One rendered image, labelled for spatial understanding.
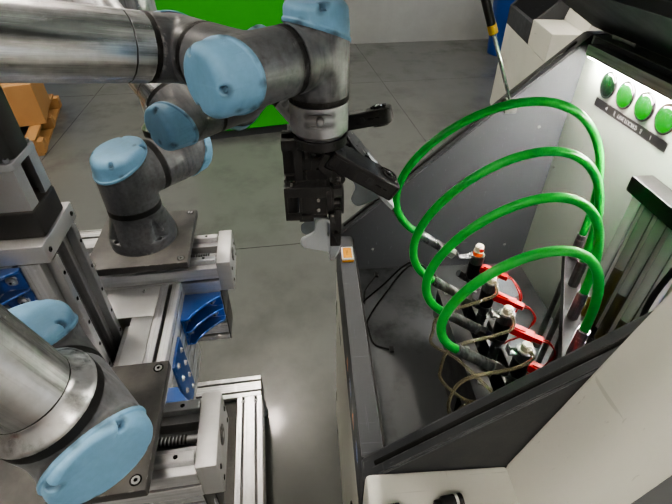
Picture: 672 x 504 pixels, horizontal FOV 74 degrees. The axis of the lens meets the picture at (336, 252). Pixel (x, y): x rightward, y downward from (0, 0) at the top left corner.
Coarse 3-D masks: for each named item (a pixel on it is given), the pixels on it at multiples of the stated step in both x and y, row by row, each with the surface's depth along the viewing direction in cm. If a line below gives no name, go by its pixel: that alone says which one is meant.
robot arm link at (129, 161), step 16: (112, 144) 94; (128, 144) 93; (144, 144) 94; (96, 160) 90; (112, 160) 89; (128, 160) 90; (144, 160) 93; (160, 160) 96; (96, 176) 91; (112, 176) 90; (128, 176) 91; (144, 176) 94; (160, 176) 97; (112, 192) 92; (128, 192) 93; (144, 192) 95; (112, 208) 95; (128, 208) 95; (144, 208) 97
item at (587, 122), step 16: (480, 112) 70; (496, 112) 70; (576, 112) 70; (448, 128) 71; (592, 128) 72; (432, 144) 72; (416, 160) 74; (400, 176) 76; (400, 192) 78; (592, 192) 81; (400, 208) 80
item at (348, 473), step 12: (336, 300) 138; (336, 312) 140; (336, 396) 168; (348, 408) 101; (348, 420) 103; (348, 432) 105; (348, 444) 106; (348, 456) 108; (348, 468) 110; (348, 480) 112; (348, 492) 114
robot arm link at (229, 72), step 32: (192, 32) 47; (224, 32) 45; (256, 32) 44; (288, 32) 46; (192, 64) 43; (224, 64) 41; (256, 64) 43; (288, 64) 45; (192, 96) 46; (224, 96) 42; (256, 96) 44; (288, 96) 48
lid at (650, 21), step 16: (576, 0) 84; (592, 0) 75; (608, 0) 68; (624, 0) 64; (640, 0) 62; (656, 0) 59; (592, 16) 88; (608, 16) 78; (624, 16) 71; (640, 16) 65; (656, 16) 59; (608, 32) 92; (624, 32) 82; (640, 32) 74; (656, 32) 67; (656, 48) 77
